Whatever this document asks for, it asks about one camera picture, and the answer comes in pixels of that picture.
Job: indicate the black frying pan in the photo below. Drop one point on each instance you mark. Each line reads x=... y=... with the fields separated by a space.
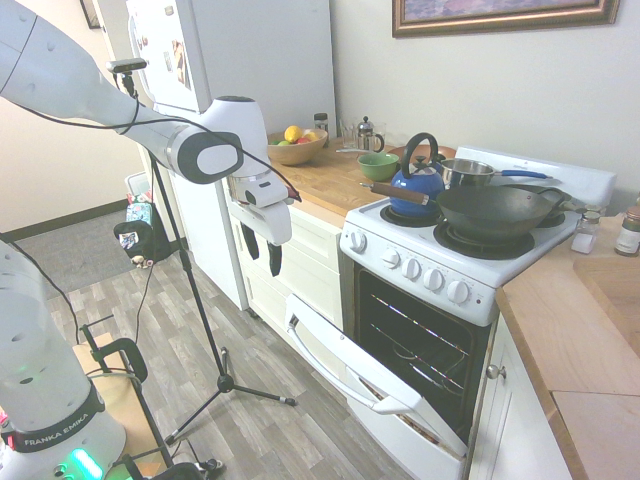
x=550 y=197

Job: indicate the black clamp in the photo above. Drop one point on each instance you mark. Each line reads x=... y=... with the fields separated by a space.
x=120 y=360

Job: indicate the green bowl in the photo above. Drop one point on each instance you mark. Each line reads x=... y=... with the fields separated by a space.
x=378 y=166

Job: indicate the framed picture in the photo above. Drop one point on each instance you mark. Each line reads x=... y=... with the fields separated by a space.
x=505 y=15

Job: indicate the white refrigerator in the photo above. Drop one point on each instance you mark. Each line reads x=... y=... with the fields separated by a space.
x=225 y=75

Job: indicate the black stereo camera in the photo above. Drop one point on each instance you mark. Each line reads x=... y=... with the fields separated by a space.
x=127 y=65

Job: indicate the white oven door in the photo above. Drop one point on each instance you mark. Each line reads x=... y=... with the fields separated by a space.
x=370 y=372

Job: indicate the dark lidded jar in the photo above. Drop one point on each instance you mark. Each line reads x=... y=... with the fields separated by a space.
x=321 y=121

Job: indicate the white kitchen cabinet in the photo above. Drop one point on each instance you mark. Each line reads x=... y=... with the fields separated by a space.
x=310 y=265

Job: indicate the glass salt shaker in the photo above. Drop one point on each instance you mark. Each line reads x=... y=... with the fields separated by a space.
x=585 y=232

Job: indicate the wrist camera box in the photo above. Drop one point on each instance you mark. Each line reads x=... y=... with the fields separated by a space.
x=260 y=192

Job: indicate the white electric stove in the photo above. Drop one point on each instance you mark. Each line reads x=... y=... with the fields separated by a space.
x=450 y=280

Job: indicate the clear drinking glass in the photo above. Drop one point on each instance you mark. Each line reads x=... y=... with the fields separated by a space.
x=347 y=135

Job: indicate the glass french press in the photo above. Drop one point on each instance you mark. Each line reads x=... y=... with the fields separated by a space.
x=368 y=134

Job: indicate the blue kettle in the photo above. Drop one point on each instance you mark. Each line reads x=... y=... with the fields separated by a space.
x=417 y=187

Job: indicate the white trash bin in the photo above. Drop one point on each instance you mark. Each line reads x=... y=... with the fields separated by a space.
x=136 y=185

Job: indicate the wooden fruit bowl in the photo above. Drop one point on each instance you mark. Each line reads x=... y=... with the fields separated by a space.
x=295 y=150

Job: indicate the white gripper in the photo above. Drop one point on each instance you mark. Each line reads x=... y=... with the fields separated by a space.
x=272 y=217

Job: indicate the black bag with prints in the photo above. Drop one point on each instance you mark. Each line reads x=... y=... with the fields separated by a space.
x=140 y=240

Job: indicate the black wok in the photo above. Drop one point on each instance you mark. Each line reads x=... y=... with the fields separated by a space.
x=500 y=212

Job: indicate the white cabinet with knob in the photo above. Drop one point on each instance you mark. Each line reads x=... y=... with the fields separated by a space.
x=510 y=425

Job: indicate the yellow lemon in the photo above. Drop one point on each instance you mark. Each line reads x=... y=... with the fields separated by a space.
x=293 y=133

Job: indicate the green spice jar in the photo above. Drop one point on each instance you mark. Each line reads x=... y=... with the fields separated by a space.
x=628 y=232

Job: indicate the black camera tripod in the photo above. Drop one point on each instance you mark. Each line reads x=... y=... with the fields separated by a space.
x=200 y=300

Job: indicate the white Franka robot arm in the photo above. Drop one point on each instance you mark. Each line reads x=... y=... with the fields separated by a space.
x=45 y=125

